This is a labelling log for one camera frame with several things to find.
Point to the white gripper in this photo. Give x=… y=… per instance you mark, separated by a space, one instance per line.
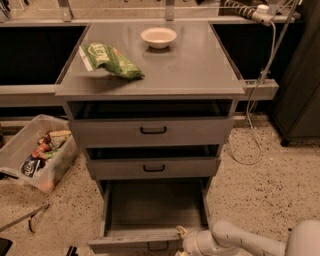
x=193 y=242

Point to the grey bottom drawer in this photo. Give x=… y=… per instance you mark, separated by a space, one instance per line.
x=143 y=215

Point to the grey drawer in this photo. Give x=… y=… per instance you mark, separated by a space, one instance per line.
x=143 y=215
x=126 y=169
x=150 y=132

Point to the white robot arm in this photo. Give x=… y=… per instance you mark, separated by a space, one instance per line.
x=225 y=239

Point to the grey middle drawer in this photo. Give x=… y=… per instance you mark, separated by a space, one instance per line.
x=126 y=169

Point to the grey top drawer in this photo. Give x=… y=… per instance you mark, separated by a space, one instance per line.
x=150 y=132

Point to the grey drawer cabinet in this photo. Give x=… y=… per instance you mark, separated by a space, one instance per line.
x=191 y=78

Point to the black floor object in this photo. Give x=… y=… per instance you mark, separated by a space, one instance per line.
x=72 y=251

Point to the tan snack packet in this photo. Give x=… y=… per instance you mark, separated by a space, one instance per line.
x=57 y=138

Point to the clear plastic storage bin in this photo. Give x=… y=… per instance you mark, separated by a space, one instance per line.
x=54 y=163

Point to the red snack packet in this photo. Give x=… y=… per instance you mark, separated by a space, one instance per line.
x=42 y=148

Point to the blue snack packet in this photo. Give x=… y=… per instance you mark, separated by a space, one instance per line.
x=30 y=166

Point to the black device corner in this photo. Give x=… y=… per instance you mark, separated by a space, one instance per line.
x=5 y=245

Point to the dark grey side cabinet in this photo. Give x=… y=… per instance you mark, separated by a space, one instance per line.
x=296 y=108

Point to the green chip bag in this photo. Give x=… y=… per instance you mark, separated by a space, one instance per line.
x=98 y=55

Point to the white bowl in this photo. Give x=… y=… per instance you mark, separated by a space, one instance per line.
x=158 y=37

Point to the white power strip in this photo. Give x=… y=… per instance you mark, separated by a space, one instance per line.
x=259 y=14

